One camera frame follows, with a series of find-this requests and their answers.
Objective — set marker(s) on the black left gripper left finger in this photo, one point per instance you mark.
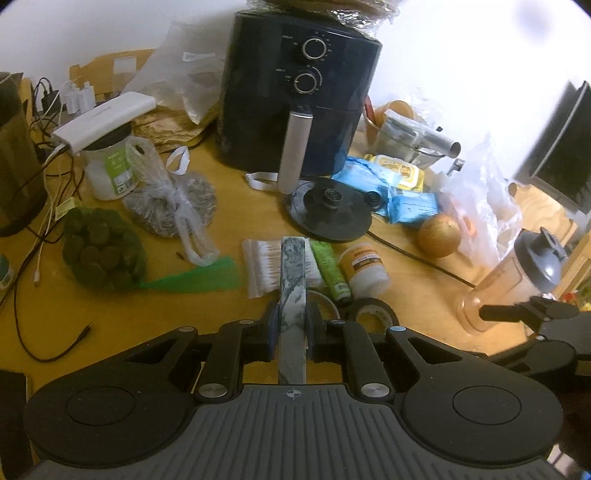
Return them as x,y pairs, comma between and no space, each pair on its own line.
234,345

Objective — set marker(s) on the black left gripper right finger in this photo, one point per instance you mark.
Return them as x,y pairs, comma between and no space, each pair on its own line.
349,345

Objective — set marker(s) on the grey marbled bar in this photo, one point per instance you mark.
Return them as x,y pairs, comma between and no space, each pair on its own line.
293,307

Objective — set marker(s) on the dark tape roll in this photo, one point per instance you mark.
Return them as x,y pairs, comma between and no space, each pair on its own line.
373,314

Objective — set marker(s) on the white supplement jar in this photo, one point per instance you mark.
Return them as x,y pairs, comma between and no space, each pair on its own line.
364,270

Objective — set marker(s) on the green cream tube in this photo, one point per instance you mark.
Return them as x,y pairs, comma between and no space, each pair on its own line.
331,273

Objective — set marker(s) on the bag of cotton swabs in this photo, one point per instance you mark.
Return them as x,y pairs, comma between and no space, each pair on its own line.
262,260

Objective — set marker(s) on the black kettle base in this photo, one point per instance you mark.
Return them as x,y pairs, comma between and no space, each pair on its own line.
329,210

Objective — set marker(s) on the blue wipes packet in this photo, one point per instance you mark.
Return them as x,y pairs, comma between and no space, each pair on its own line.
383,188

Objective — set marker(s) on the yellow onion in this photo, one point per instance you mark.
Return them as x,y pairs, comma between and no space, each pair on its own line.
439,236

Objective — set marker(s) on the clear bag of seeds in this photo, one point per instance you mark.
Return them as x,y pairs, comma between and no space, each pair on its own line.
171,206

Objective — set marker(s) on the yellow snack packet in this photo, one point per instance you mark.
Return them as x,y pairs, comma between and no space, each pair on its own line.
411,177

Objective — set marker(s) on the white ribbon loop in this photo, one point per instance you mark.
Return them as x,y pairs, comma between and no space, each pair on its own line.
178,161

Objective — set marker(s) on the white plastic bag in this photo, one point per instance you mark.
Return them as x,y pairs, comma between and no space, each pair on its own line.
478,199

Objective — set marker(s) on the white tub green label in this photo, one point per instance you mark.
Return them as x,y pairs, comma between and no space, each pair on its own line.
106,165

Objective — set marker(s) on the shaker bottle grey lid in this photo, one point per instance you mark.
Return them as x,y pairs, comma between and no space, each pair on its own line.
533,267

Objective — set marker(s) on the crumpled brown paper bag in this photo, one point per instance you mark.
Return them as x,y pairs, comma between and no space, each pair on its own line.
169,129

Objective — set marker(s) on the black phone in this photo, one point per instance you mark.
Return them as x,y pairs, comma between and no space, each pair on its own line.
16,455

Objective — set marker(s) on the steel electric kettle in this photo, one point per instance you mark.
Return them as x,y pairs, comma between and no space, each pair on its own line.
22,192

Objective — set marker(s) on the black air fryer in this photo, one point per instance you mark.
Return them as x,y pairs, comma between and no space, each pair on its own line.
292,94

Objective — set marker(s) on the white power bank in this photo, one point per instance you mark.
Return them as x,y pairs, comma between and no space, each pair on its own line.
89,127

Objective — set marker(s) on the clear plastic bag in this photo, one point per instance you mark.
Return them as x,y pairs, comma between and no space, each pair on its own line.
184,73

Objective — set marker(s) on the black monitor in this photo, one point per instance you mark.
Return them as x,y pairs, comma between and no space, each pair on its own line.
559,162

